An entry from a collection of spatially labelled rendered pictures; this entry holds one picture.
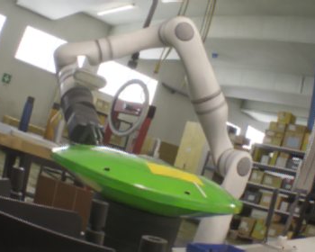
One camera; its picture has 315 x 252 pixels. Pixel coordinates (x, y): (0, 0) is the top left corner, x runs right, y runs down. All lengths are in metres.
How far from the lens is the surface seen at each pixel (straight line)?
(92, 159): 0.48
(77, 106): 0.78
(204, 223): 1.12
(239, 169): 1.10
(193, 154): 7.68
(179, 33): 0.99
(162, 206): 0.45
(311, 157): 0.98
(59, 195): 1.38
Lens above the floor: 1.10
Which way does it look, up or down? 5 degrees up
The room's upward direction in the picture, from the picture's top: 16 degrees clockwise
